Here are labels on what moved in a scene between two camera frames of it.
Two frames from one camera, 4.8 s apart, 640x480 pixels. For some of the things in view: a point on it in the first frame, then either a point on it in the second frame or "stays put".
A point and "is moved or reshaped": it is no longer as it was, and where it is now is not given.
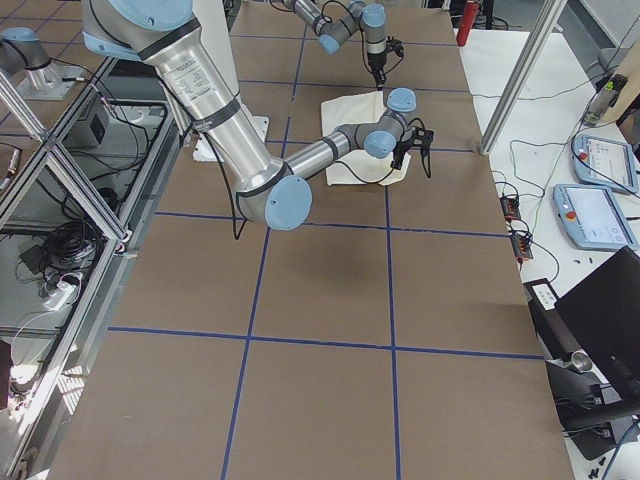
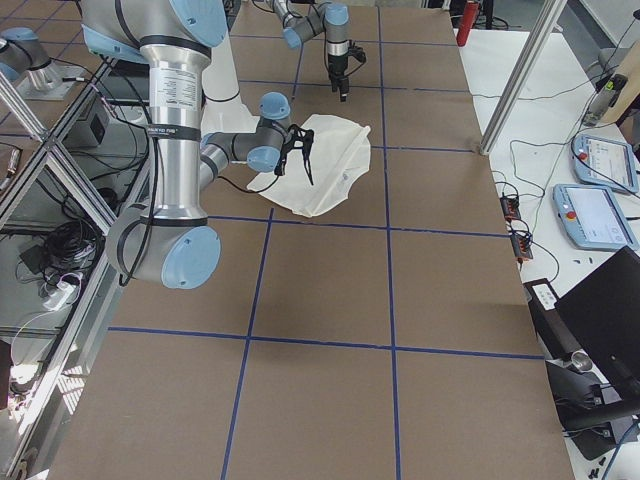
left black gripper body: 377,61 to 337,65
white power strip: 61,293 stays put
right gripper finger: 395,163 to 279,169
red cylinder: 468,21 stays put
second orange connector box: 521,245 stays put
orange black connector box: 511,207 stays put
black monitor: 603,311 stays put
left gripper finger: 383,78 to 344,89
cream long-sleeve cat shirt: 359,167 is moved or reshaped
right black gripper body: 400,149 to 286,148
